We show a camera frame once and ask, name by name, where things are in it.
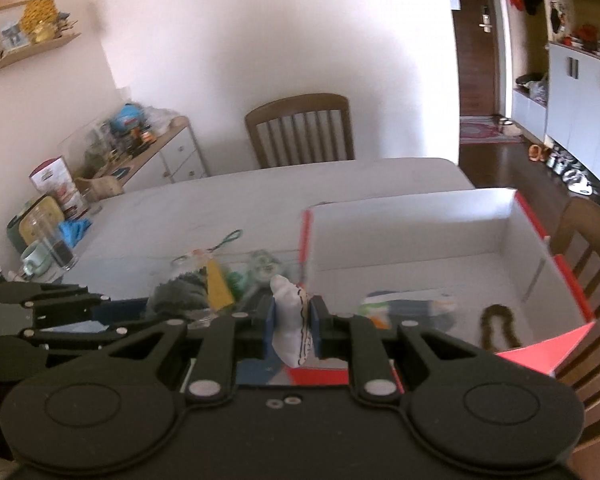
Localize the red and white cardboard box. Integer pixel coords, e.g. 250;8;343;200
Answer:
299;187;596;391

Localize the white sock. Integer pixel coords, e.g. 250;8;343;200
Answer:
270;275;313;367

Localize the yellow triangular tag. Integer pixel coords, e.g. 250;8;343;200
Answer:
205;260;236;311

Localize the clear drinking glass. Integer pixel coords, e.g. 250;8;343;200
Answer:
30;205;78;272

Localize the blue cloth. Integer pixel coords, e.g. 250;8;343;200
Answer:
60;217;92;248

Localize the wooden slat-back chair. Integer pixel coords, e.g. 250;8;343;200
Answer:
550;197;600;456
244;93;356;169

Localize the small clear glass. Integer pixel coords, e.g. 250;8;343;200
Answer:
80;187;103;216

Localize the wooden holder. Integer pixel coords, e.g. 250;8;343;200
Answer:
75;176;123;198

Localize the red and white carton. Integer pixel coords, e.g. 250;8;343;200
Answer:
29;157;83;218

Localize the patterned red rug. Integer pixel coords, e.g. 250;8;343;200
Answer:
459;116;523;145

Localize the brown hair tie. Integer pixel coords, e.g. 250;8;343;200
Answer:
481;304;523;350

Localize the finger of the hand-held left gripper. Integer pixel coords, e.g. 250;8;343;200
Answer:
17;321;146;356
0;281;148;322

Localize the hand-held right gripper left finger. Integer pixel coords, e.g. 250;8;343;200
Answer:
105;296;279;406

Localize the grey low cabinet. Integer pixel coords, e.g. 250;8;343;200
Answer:
511;87;548;138

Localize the grey tall cabinet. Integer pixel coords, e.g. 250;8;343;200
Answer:
545;42;600;198

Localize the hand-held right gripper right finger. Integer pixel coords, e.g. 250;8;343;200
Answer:
311;295;488;406

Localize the brown wooden door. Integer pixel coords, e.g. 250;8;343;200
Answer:
442;0;498;118

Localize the pale green mug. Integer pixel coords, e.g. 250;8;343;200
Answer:
20;241;56;278

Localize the grey plush toy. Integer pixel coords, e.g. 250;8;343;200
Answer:
145;267;213;321

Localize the clear plastic bag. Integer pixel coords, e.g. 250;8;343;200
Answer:
142;105;178;133

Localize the blue globe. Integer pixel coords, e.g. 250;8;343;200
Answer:
111;104;145;133

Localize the wooden wall shelf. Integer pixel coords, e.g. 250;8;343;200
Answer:
0;32;82;72

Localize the white wooden sideboard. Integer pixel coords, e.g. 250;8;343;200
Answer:
62;116;210;196

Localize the small framed photo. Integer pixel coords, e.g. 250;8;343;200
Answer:
0;21;26;50

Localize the golden ornament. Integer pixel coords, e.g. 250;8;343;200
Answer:
20;0;61;43

